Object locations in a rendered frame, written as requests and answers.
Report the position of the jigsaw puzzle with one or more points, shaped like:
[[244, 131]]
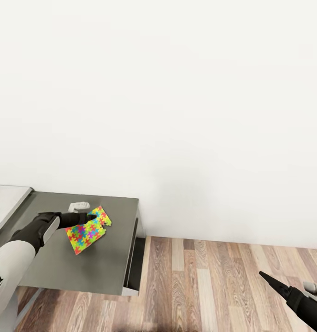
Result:
[[82, 236]]

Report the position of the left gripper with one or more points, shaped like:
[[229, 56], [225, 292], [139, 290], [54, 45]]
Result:
[[79, 219]]

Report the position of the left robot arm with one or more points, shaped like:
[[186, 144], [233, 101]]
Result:
[[18, 253]]

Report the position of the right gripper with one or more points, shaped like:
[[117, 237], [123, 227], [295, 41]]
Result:
[[303, 306]]

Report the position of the desk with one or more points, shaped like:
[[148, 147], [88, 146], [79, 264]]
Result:
[[111, 265]]

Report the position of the swivel chair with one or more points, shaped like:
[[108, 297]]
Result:
[[9, 319]]

